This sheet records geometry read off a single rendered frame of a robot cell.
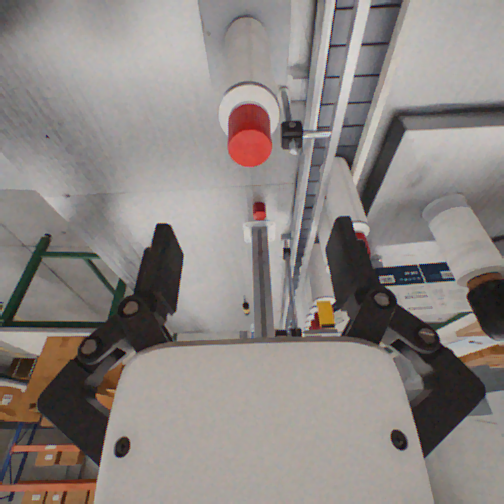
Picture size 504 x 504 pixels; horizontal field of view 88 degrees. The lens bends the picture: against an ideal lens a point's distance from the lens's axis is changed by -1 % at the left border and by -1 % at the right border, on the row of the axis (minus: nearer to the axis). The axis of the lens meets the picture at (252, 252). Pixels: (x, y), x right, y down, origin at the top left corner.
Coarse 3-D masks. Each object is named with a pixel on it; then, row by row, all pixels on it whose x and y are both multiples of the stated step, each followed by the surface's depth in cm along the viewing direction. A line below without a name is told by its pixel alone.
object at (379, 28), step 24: (336, 0) 31; (384, 0) 31; (336, 24) 33; (384, 24) 33; (336, 48) 35; (360, 48) 35; (384, 48) 35; (336, 72) 37; (360, 72) 37; (360, 96) 40; (360, 120) 43; (312, 168) 51; (312, 192) 56; (288, 312) 113
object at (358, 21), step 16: (368, 0) 25; (352, 16) 26; (352, 32) 27; (352, 48) 28; (352, 64) 29; (352, 80) 31; (336, 96) 33; (336, 112) 34; (336, 128) 36; (336, 144) 38; (320, 176) 44; (320, 192) 45; (320, 208) 48; (304, 256) 63; (304, 272) 68
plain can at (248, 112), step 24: (240, 24) 27; (240, 48) 24; (264, 48) 25; (240, 72) 21; (264, 72) 22; (240, 96) 20; (264, 96) 20; (240, 120) 19; (264, 120) 19; (240, 144) 19; (264, 144) 19
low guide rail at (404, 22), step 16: (416, 0) 28; (400, 16) 30; (400, 32) 31; (400, 48) 32; (384, 64) 35; (384, 80) 35; (384, 96) 37; (368, 128) 41; (368, 144) 43; (352, 176) 49
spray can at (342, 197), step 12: (336, 156) 48; (336, 168) 47; (348, 168) 48; (336, 180) 45; (348, 180) 45; (336, 192) 44; (348, 192) 43; (336, 204) 43; (348, 204) 42; (360, 204) 43; (336, 216) 42; (360, 216) 40; (360, 228) 40
